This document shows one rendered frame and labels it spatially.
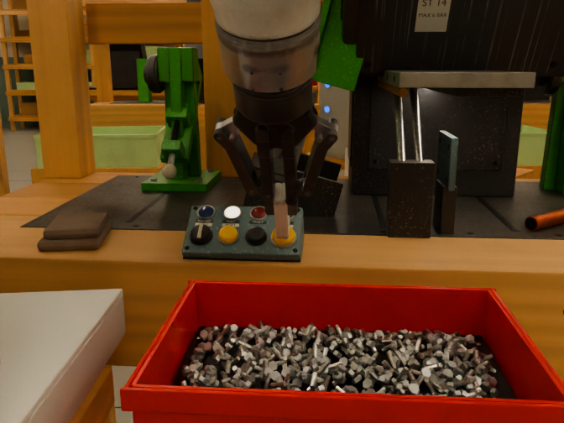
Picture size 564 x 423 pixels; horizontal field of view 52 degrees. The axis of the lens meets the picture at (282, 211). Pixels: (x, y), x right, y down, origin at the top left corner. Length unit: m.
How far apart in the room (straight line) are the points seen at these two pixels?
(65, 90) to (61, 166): 0.18
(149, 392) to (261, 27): 0.28
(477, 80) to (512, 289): 0.25
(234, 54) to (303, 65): 0.06
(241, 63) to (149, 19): 0.94
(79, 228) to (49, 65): 0.67
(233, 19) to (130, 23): 0.97
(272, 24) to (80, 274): 0.44
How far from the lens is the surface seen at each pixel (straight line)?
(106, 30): 1.46
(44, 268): 0.80
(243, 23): 0.48
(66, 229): 0.81
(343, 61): 0.91
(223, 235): 0.72
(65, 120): 1.41
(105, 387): 0.60
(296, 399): 0.42
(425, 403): 0.42
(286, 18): 0.47
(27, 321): 0.62
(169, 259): 0.75
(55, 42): 1.41
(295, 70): 0.50
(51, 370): 0.51
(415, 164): 0.82
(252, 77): 0.51
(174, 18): 1.41
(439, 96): 1.09
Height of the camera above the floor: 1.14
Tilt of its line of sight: 14 degrees down
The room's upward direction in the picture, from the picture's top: straight up
